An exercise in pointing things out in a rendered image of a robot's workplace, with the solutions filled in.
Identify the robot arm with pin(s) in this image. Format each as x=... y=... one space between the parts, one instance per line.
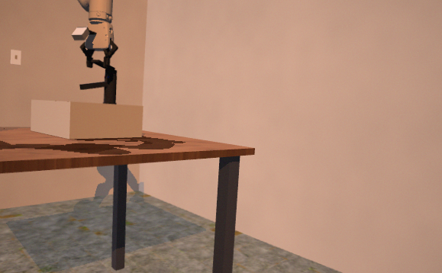
x=98 y=10

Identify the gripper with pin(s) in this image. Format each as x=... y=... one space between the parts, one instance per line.
x=98 y=42

